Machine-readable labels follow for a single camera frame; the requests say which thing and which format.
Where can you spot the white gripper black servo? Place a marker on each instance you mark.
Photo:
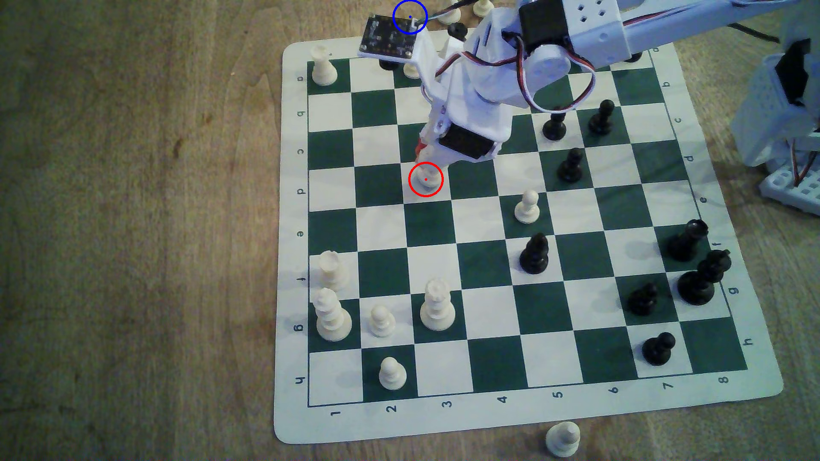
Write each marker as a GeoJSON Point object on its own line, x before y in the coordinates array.
{"type": "Point", "coordinates": [463, 144]}

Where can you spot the white chess pawn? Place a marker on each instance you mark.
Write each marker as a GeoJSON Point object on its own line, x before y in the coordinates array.
{"type": "Point", "coordinates": [562, 440]}
{"type": "Point", "coordinates": [382, 321]}
{"type": "Point", "coordinates": [428, 182]}
{"type": "Point", "coordinates": [392, 374]}
{"type": "Point", "coordinates": [527, 207]}
{"type": "Point", "coordinates": [410, 70]}

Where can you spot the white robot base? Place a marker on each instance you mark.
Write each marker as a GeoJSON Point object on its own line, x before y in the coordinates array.
{"type": "Point", "coordinates": [775, 109]}

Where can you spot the black chess queen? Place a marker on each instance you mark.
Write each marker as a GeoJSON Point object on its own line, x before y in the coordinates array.
{"type": "Point", "coordinates": [457, 30]}

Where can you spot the black chess pawn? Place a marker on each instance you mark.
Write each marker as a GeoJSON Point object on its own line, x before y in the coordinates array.
{"type": "Point", "coordinates": [642, 299]}
{"type": "Point", "coordinates": [658, 349]}
{"type": "Point", "coordinates": [570, 166]}
{"type": "Point", "coordinates": [601, 118]}
{"type": "Point", "coordinates": [555, 127]}

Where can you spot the white chess rook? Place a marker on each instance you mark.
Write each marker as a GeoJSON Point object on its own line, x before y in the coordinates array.
{"type": "Point", "coordinates": [333, 272]}
{"type": "Point", "coordinates": [323, 67]}

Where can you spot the white chess piece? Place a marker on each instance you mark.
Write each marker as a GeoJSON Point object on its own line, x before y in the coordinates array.
{"type": "Point", "coordinates": [484, 7]}
{"type": "Point", "coordinates": [450, 16]}

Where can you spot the green white chess mat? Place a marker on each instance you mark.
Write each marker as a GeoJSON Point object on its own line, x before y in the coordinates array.
{"type": "Point", "coordinates": [487, 301]}

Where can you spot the black chess rook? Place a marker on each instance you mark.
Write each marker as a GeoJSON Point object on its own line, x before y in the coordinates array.
{"type": "Point", "coordinates": [633, 57]}

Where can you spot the black chess knight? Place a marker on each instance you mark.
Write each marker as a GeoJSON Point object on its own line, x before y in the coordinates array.
{"type": "Point", "coordinates": [684, 242]}

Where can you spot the black camera circuit board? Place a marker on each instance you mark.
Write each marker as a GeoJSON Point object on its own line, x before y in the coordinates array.
{"type": "Point", "coordinates": [387, 37]}

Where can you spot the white perforated base plate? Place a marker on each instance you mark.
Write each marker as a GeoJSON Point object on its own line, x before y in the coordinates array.
{"type": "Point", "coordinates": [794, 189]}

